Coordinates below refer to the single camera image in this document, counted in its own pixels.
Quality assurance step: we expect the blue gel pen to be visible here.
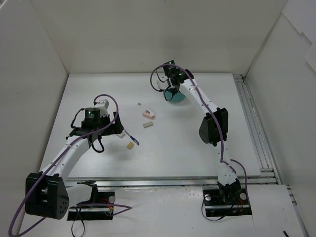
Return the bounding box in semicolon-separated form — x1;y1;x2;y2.
124;129;140;146

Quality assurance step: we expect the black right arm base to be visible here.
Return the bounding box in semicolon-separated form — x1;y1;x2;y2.
201;189;252;222

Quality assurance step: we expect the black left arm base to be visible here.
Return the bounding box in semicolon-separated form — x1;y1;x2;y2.
66;181;115;221

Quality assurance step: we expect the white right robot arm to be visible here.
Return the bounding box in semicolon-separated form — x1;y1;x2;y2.
162;61;241;204

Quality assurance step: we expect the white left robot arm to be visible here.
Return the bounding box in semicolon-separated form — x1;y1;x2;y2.
25;107;123;220

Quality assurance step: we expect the white staples box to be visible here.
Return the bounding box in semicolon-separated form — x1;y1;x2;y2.
117;132;125;138

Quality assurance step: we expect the teal round desk organizer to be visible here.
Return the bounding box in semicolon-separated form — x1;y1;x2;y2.
163;88;185;103

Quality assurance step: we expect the yellow eraser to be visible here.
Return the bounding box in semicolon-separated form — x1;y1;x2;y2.
127;142;134;150

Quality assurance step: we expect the grey white eraser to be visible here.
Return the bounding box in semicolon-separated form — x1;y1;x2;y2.
143;121;154;128

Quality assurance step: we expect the pink white mini stapler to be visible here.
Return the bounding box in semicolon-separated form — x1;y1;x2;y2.
142;110;155;119

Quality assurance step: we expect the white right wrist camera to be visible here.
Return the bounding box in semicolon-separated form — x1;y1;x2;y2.
157;79;168;92

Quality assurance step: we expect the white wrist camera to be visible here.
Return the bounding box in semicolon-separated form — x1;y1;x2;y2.
94;99;109;118
157;79;168;92

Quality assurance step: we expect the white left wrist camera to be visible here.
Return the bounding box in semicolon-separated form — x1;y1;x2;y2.
94;99;109;118

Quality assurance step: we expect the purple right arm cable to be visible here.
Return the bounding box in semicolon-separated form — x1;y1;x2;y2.
150;63;249;198

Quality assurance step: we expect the aluminium rail frame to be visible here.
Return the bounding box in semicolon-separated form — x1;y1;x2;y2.
37;73;297;205

